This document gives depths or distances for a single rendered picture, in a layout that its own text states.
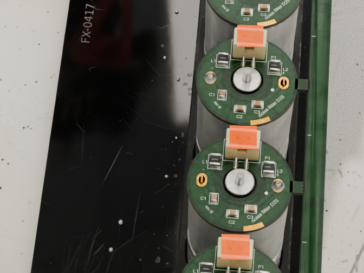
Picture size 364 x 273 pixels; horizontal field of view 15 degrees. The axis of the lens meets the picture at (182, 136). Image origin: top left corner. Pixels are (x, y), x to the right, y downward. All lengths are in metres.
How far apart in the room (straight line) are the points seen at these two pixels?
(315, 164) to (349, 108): 0.08
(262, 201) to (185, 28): 0.10
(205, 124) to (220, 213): 0.03
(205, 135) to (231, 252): 0.05
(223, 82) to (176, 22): 0.07
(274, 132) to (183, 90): 0.06
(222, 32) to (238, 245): 0.07
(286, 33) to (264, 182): 0.05
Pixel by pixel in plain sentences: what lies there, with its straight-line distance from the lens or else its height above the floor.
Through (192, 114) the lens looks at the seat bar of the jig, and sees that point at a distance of 0.38.
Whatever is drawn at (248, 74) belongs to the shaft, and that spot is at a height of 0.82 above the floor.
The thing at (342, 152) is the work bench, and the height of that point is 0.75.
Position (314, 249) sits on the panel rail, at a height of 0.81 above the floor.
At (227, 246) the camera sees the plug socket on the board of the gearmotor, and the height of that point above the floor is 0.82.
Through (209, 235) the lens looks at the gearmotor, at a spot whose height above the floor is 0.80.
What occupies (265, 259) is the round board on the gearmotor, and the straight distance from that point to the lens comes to 0.32.
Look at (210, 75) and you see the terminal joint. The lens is 0.34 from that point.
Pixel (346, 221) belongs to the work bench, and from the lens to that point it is 0.39.
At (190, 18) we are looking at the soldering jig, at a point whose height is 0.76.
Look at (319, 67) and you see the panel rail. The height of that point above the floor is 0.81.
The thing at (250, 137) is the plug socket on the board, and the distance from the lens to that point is 0.32.
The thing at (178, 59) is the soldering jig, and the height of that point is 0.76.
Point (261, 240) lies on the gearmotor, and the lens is 0.33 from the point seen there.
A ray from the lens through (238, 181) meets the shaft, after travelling 0.32.
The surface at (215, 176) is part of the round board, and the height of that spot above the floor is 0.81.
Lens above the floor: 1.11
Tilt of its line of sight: 62 degrees down
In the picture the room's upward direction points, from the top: straight up
